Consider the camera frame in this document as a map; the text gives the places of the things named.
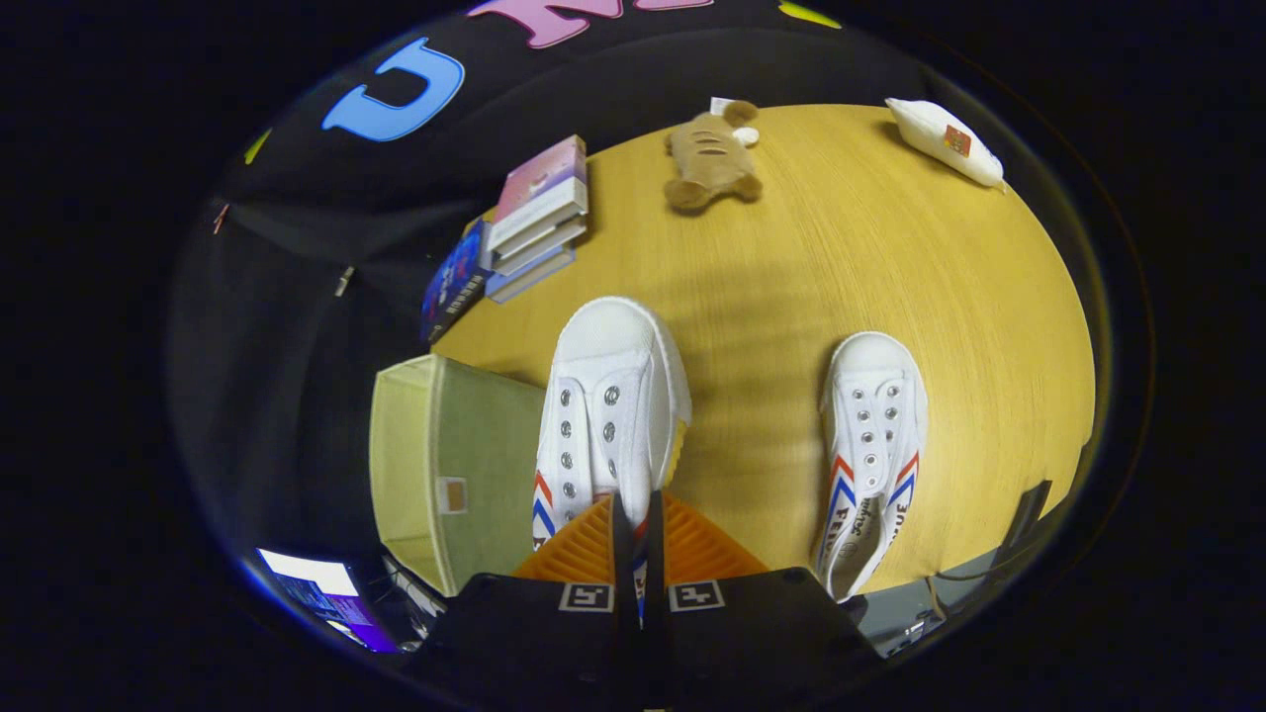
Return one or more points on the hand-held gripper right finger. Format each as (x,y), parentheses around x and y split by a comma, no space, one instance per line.
(660,613)

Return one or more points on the silver clip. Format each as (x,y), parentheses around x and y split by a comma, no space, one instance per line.
(343,281)

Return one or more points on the pale blue book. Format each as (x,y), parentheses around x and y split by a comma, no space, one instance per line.
(529,282)

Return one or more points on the white book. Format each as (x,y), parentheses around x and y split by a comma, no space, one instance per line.
(539,232)

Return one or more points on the brown plush bear toy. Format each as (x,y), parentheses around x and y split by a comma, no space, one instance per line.
(707,158)

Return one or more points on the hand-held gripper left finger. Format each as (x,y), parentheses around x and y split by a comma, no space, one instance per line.
(623,593)

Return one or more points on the black rectangular object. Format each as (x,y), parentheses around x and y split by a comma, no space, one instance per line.
(1024,519)

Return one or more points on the pink clothes peg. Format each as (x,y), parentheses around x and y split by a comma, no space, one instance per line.
(220,218)

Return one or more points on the white soft packet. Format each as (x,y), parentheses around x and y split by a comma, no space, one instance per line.
(940,138)

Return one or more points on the green fabric storage box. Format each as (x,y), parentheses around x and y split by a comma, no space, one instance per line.
(475,445)

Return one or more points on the white canvas shoe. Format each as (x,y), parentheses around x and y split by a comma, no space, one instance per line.
(870,435)
(603,396)

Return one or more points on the dark blue book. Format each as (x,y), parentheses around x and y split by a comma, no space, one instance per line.
(455,282)

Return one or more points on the pink cover book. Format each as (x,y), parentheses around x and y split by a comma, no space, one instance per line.
(539,178)

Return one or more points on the black backdrop cloth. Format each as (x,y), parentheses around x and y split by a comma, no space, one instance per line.
(297,396)

